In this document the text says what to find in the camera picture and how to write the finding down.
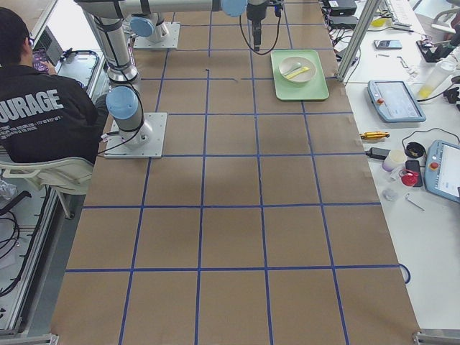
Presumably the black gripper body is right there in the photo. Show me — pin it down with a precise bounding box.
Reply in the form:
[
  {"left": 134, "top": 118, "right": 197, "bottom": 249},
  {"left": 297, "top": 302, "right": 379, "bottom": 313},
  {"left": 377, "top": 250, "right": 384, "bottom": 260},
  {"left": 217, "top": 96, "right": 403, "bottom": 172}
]
[{"left": 246, "top": 0, "right": 268, "bottom": 35}]

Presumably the white round plate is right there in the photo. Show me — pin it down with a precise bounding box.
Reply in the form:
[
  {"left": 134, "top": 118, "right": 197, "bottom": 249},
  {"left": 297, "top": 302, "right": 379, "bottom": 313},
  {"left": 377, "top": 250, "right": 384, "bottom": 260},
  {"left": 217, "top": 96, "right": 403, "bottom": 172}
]
[{"left": 278, "top": 57, "right": 317, "bottom": 83}]

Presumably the yellow plastic fork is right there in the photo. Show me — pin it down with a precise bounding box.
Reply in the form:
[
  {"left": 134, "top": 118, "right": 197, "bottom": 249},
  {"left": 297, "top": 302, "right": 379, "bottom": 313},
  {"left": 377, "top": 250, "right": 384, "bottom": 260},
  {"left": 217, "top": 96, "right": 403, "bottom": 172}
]
[{"left": 285, "top": 66, "right": 310, "bottom": 80}]

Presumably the pale green plastic spoon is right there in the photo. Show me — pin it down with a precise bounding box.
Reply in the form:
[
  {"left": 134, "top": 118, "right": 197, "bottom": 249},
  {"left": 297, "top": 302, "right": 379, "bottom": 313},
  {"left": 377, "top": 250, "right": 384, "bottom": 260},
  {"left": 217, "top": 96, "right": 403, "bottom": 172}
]
[{"left": 283, "top": 63, "right": 302, "bottom": 76}]

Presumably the light green plastic tray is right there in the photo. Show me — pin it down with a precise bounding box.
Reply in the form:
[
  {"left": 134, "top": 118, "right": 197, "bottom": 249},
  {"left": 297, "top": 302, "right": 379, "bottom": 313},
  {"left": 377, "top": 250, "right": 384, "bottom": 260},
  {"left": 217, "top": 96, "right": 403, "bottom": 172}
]
[{"left": 271, "top": 50, "right": 329, "bottom": 101}]

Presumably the smartphone on white desk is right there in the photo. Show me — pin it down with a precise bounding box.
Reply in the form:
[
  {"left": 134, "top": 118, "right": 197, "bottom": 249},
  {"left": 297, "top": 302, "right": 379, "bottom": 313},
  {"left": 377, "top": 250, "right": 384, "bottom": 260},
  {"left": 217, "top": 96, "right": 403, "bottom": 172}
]
[{"left": 373, "top": 40, "right": 403, "bottom": 50}]

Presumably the blue teach pendant far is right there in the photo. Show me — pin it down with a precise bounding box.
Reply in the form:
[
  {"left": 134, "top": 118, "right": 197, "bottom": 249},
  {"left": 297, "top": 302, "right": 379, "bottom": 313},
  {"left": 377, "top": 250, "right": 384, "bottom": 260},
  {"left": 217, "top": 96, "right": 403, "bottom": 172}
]
[{"left": 367, "top": 80, "right": 426, "bottom": 123}]

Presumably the blue teach pendant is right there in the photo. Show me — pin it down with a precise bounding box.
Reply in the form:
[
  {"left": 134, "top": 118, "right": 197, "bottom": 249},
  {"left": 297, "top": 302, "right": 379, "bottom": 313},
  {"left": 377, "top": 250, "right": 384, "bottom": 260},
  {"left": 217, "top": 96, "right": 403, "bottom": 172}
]
[
  {"left": 424, "top": 140, "right": 459, "bottom": 203},
  {"left": 367, "top": 80, "right": 426, "bottom": 123}
]

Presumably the black power adapter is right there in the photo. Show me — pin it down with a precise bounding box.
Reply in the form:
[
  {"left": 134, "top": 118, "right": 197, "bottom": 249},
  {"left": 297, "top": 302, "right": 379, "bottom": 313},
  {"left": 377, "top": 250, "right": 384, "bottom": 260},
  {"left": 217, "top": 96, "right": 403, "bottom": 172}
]
[{"left": 365, "top": 147, "right": 390, "bottom": 160}]

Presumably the plastic bottle yellow liquid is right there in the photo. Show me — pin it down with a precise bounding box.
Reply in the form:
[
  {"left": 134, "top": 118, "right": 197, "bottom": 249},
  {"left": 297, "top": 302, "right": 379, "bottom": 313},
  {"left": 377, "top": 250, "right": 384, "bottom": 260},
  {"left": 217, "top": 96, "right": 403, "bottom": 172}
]
[{"left": 418, "top": 60, "right": 457, "bottom": 100}]

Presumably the white plastic cup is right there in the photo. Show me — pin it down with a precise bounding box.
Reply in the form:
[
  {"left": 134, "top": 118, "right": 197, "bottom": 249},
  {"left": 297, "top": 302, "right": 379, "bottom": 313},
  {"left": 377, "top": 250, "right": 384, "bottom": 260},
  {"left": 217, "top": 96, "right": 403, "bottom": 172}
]
[{"left": 382, "top": 149, "right": 407, "bottom": 172}]

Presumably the black bowl with bits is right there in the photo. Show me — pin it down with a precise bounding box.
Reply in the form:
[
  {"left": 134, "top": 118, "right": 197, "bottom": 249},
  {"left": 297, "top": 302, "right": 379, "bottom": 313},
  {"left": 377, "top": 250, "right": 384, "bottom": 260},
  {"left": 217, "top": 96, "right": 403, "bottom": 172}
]
[{"left": 404, "top": 142, "right": 426, "bottom": 159}]

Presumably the black smartphone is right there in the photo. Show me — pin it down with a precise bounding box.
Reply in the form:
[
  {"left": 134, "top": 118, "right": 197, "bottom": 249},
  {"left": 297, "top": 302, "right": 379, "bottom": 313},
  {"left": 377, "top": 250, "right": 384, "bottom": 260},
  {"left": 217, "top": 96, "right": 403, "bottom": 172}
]
[{"left": 405, "top": 160, "right": 424, "bottom": 188}]

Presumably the person in black shirt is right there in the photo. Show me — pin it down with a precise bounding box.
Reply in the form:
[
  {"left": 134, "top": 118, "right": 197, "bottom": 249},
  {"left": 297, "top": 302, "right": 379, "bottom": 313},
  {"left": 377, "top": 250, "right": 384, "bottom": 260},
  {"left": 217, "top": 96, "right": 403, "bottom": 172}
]
[{"left": 1, "top": 7, "right": 109, "bottom": 163}]

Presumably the white plastic chair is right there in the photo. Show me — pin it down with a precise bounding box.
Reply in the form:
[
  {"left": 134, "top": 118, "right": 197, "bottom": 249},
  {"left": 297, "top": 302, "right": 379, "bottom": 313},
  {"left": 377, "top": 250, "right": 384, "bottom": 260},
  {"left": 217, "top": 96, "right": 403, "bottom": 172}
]
[{"left": 1, "top": 157, "right": 93, "bottom": 219}]

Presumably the blue teach pendant near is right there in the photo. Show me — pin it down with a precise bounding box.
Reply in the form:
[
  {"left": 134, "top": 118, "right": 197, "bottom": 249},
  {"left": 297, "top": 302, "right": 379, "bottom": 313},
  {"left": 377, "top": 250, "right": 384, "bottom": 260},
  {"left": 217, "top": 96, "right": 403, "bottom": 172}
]
[{"left": 424, "top": 140, "right": 459, "bottom": 203}]

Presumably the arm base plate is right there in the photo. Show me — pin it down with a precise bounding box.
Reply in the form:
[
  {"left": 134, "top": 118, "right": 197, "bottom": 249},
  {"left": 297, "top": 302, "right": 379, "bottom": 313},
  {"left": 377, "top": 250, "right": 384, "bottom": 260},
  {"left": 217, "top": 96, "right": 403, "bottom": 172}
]
[
  {"left": 103, "top": 112, "right": 167, "bottom": 159},
  {"left": 131, "top": 18, "right": 180, "bottom": 50}
]

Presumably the aluminium frame post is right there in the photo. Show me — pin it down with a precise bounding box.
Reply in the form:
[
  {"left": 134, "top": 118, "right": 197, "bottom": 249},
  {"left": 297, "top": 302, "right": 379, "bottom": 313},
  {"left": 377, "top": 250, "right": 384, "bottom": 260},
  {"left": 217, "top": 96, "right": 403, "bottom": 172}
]
[{"left": 336, "top": 0, "right": 381, "bottom": 82}]

